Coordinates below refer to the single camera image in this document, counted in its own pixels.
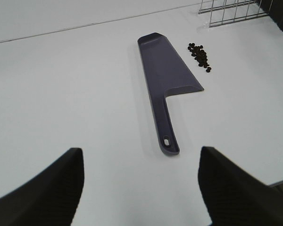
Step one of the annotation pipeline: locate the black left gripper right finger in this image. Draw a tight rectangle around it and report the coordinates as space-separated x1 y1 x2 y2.
198 146 283 226

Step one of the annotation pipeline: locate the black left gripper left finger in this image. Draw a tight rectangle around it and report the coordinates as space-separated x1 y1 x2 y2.
0 148 84 226

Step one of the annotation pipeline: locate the purple plastic dustpan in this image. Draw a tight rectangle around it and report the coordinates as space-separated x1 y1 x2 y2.
137 32 204 155

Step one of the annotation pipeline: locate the pile of coffee beans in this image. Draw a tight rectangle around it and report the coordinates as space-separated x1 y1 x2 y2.
187 43 212 73

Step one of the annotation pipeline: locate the metal wire dish rack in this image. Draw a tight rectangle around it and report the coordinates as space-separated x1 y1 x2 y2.
198 0 274 28

